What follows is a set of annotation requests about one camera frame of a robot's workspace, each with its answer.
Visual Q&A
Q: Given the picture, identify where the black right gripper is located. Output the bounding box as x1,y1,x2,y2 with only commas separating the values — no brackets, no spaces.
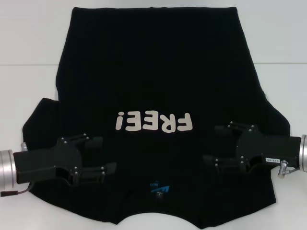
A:
202,121,302,174

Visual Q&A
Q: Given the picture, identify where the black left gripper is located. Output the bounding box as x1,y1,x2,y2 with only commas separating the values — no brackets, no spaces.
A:
13,133,118,187

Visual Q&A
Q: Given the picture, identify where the black shirt with FREE print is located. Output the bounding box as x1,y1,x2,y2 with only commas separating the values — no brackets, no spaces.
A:
22,6,291,230

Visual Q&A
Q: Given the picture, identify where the right arm cable with plug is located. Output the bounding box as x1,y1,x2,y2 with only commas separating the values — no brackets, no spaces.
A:
276,159,301,180

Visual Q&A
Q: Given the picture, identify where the arm cable with plug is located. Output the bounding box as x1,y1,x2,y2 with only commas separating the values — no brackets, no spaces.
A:
276,159,301,180
0,141,35,212

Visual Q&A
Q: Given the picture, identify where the left arm cable with plug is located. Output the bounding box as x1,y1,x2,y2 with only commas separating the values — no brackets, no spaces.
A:
0,141,35,212

